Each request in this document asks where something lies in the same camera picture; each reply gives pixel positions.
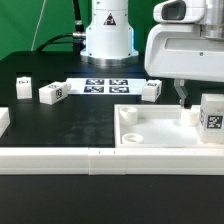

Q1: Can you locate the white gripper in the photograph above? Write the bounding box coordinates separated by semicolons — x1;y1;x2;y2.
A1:
144;24;224;109

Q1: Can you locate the white square tabletop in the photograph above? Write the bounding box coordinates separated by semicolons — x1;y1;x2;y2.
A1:
114;104;224;149

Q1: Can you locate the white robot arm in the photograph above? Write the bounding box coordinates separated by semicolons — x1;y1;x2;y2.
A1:
81;0;224;102

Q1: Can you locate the white fiducial marker sheet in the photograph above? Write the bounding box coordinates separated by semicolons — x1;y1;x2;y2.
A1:
66;78;146;95

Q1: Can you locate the white U-shaped obstacle fence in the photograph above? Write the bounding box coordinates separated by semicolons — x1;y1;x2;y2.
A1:
0;107;224;176

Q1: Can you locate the black cable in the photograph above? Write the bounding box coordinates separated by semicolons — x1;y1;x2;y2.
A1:
35;0;88;53

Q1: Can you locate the white thin cable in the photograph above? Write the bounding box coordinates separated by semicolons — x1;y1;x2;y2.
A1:
31;0;48;52

